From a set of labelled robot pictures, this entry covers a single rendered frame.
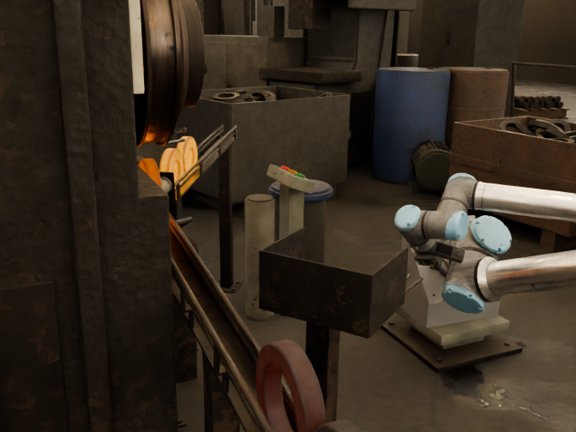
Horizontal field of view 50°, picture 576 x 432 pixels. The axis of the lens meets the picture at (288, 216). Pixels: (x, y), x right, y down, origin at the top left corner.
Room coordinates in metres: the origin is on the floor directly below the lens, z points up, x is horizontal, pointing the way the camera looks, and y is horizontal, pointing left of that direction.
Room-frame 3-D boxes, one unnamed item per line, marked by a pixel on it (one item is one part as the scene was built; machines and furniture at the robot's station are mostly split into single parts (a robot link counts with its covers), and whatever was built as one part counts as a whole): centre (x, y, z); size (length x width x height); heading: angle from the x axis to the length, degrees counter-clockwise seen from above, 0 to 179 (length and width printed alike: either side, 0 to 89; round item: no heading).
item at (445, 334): (2.24, -0.64, 0.10); 0.32 x 0.32 x 0.04; 24
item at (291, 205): (2.53, -0.01, 0.31); 0.24 x 0.16 x 0.62; 25
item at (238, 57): (6.10, 0.42, 0.55); 1.10 x 0.53 x 1.10; 45
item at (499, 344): (2.24, -0.64, 0.04); 0.40 x 0.40 x 0.08; 24
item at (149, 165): (1.61, 0.37, 0.75); 0.18 x 0.03 x 0.18; 23
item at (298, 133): (4.37, 0.23, 0.39); 1.03 x 0.83 x 0.77; 130
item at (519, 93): (9.42, -3.45, 0.16); 1.20 x 0.82 x 0.32; 15
